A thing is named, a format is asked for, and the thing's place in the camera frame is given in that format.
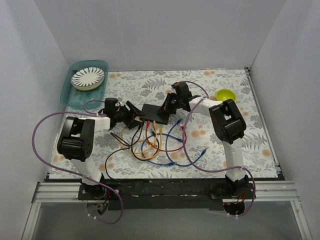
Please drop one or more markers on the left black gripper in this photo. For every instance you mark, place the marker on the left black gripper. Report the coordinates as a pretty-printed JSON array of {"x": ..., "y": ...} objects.
[{"x": 128, "y": 115}]

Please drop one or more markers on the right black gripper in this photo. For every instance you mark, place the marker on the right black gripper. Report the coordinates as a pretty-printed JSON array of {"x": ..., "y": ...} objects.
[{"x": 170, "y": 103}]

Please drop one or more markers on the black network switch box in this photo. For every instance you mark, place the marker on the black network switch box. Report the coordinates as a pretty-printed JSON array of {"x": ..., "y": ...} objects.
[{"x": 151, "y": 114}]

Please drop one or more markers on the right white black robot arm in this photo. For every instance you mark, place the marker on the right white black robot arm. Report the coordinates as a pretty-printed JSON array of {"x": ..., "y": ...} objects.
[{"x": 228, "y": 125}]

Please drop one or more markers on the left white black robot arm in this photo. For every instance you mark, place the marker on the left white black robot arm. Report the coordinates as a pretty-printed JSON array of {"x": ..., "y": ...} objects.
[{"x": 76, "y": 141}]

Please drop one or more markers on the floral patterned table mat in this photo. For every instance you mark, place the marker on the floral patterned table mat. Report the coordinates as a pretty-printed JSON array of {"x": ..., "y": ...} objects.
[{"x": 190, "y": 147}]

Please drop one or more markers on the lime green bowl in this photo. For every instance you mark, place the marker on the lime green bowl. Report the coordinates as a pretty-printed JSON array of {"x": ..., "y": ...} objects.
[{"x": 225, "y": 94}]

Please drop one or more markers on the striped white plate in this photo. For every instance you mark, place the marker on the striped white plate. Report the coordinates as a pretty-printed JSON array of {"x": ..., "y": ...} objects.
[{"x": 88, "y": 78}]

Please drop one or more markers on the teal plastic tray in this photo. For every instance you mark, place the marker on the teal plastic tray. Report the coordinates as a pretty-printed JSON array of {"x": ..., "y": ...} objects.
[{"x": 74, "y": 98}]

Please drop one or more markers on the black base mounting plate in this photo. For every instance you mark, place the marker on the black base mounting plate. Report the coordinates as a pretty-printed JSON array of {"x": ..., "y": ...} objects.
[{"x": 176, "y": 193}]

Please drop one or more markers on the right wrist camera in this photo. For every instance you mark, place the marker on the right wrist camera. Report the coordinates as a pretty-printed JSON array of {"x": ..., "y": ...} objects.
[{"x": 182, "y": 91}]

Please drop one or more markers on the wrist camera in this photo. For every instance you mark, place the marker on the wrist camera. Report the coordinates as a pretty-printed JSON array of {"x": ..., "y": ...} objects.
[
  {"x": 182, "y": 91},
  {"x": 111, "y": 105}
]

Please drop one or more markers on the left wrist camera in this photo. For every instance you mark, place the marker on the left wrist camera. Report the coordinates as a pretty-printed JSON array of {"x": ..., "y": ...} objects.
[{"x": 111, "y": 105}]

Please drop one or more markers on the aluminium frame rail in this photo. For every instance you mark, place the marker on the aluminium frame rail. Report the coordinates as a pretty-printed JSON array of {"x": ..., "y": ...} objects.
[{"x": 167, "y": 210}]

